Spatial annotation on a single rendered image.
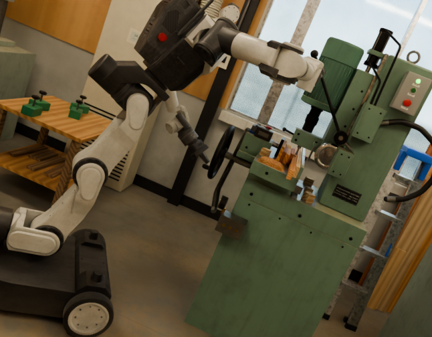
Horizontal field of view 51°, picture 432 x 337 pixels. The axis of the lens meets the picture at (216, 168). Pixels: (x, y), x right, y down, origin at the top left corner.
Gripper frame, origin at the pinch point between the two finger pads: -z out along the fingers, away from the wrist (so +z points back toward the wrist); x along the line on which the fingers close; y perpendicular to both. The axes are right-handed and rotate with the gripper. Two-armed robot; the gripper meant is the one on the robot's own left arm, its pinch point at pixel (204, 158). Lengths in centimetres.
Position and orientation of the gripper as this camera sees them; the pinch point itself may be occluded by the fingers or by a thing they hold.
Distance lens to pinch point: 233.4
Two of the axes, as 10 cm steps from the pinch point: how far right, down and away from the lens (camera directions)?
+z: -6.0, -8.0, -0.3
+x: -5.0, 4.1, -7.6
